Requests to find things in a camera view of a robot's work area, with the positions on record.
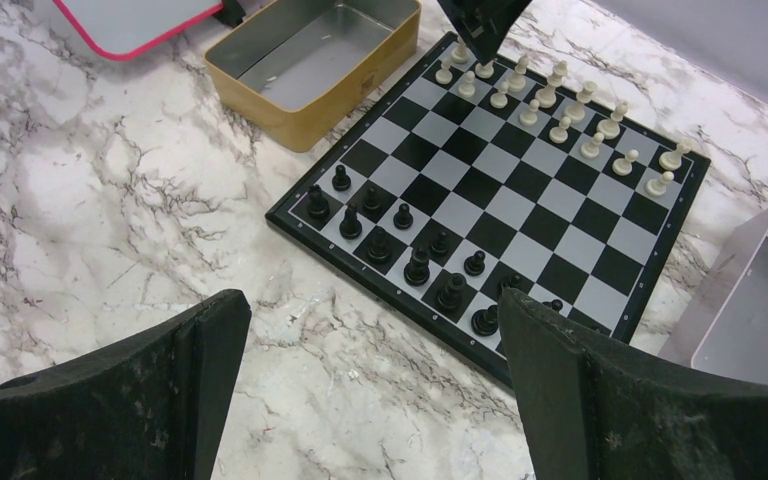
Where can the white chess piece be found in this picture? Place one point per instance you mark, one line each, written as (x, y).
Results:
(547, 96)
(484, 71)
(610, 127)
(517, 78)
(576, 110)
(443, 75)
(466, 89)
(623, 166)
(591, 149)
(672, 160)
(657, 186)
(529, 115)
(460, 54)
(559, 134)

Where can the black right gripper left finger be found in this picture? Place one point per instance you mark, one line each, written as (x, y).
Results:
(150, 406)

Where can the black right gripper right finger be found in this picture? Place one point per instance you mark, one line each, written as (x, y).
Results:
(593, 407)

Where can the black and white chessboard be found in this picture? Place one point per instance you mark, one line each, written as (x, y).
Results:
(571, 227)

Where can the pink framed whiteboard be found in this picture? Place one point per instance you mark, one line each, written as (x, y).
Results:
(121, 30)

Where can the white chess pawn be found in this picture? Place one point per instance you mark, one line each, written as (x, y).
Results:
(499, 99)

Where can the silver metal tin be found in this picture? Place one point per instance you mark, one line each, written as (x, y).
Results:
(724, 329)

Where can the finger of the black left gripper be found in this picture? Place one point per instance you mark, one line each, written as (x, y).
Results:
(483, 24)

